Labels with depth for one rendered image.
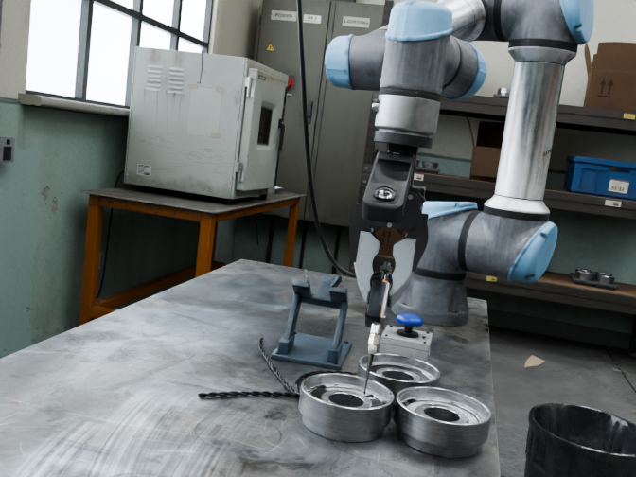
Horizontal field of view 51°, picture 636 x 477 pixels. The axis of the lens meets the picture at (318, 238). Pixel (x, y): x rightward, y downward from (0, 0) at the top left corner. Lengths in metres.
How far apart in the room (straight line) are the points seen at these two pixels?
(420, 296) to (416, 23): 0.62
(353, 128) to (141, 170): 1.85
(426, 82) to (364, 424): 0.39
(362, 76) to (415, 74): 0.17
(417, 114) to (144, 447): 0.47
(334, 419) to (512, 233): 0.60
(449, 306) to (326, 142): 3.42
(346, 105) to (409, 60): 3.82
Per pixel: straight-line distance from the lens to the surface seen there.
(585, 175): 4.32
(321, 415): 0.74
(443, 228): 1.27
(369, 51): 0.96
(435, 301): 1.29
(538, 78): 1.24
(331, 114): 4.64
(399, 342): 0.99
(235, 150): 3.00
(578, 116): 4.22
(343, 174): 4.61
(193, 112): 3.08
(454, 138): 4.78
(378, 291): 0.82
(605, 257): 4.88
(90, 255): 3.08
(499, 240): 1.23
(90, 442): 0.71
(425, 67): 0.81
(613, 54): 4.37
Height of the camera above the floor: 1.11
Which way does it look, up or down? 8 degrees down
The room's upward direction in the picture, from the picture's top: 7 degrees clockwise
